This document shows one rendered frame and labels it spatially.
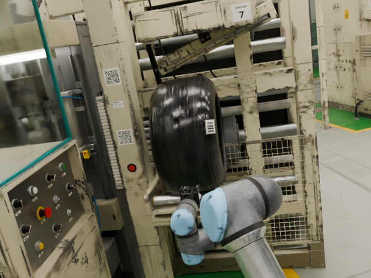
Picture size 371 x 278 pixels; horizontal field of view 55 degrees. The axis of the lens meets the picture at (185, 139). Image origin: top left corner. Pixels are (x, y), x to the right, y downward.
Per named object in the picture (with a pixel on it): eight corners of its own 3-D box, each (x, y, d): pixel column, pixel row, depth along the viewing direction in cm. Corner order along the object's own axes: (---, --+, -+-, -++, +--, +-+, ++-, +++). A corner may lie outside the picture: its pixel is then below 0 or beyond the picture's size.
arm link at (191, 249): (217, 256, 123) (210, 226, 121) (189, 270, 118) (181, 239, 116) (206, 249, 130) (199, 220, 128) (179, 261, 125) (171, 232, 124)
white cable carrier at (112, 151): (116, 189, 182) (95, 97, 170) (119, 185, 187) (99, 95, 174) (125, 188, 182) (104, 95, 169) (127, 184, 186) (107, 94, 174)
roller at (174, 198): (153, 198, 177) (153, 207, 175) (150, 194, 174) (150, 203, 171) (224, 192, 171) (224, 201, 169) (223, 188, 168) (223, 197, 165)
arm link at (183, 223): (172, 240, 117) (165, 215, 116) (178, 226, 128) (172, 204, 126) (195, 236, 115) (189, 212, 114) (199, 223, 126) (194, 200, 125)
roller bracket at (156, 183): (146, 216, 171) (142, 197, 168) (162, 182, 208) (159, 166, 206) (153, 215, 170) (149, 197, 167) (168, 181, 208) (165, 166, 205)
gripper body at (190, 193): (200, 183, 141) (196, 193, 129) (202, 204, 142) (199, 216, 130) (180, 185, 142) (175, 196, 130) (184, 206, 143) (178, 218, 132)
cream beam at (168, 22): (137, 43, 184) (131, 14, 180) (148, 42, 208) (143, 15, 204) (257, 23, 173) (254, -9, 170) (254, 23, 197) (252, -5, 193)
